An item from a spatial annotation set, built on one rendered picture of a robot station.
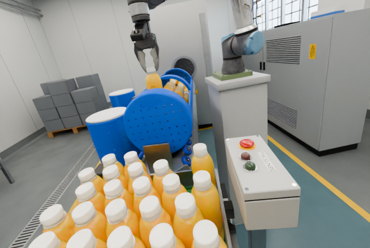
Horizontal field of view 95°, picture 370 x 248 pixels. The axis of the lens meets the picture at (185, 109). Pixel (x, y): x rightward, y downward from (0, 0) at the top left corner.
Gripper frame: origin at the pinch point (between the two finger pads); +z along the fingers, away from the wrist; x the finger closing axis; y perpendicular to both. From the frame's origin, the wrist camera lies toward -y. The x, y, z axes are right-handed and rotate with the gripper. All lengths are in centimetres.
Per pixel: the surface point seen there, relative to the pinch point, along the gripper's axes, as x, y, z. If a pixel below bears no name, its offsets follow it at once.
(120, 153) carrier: 39, 23, 53
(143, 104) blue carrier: 3.0, -10.6, 12.2
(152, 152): 1.4, -18.9, 28.8
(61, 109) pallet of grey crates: 283, 263, 71
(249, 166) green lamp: -27, -42, 20
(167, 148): -4.6, -18.8, 27.9
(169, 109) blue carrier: -6.8, -11.0, 15.6
